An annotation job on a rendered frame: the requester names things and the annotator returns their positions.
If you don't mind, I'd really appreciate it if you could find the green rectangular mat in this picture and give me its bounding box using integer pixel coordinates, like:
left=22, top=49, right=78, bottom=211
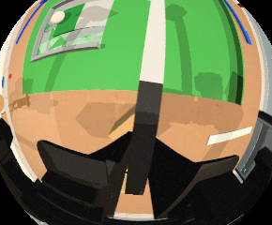
left=23, top=0, right=237, bottom=104

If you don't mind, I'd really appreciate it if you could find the white golf ball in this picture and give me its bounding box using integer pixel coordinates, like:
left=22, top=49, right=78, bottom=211
left=51, top=11, right=65, bottom=23

